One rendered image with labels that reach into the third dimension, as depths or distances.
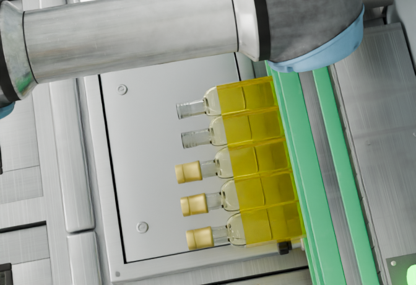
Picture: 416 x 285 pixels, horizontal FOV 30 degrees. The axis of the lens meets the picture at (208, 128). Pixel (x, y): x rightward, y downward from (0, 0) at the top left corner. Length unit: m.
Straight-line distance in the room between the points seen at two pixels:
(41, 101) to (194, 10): 0.78
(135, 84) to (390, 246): 0.63
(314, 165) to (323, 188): 0.04
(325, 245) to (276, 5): 0.46
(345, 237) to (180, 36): 0.47
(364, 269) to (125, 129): 0.58
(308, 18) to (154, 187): 0.70
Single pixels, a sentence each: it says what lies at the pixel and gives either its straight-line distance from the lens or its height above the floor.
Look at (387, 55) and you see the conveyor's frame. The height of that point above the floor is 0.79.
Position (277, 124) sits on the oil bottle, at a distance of 1.35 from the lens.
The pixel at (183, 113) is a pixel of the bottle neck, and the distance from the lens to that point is 1.38.
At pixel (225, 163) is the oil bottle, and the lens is 1.33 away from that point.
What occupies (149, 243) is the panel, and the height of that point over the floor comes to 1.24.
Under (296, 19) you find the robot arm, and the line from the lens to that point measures 0.87.
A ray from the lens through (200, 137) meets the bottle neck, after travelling 1.36.
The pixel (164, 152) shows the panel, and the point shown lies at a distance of 1.51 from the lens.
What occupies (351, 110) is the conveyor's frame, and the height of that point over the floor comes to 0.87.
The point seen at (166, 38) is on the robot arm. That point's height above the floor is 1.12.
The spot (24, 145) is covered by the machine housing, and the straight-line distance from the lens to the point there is 1.61.
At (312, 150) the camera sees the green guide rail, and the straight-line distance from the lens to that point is 1.23.
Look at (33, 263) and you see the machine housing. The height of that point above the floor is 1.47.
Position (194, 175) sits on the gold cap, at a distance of 1.34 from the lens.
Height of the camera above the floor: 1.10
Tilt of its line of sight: level
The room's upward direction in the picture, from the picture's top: 100 degrees counter-clockwise
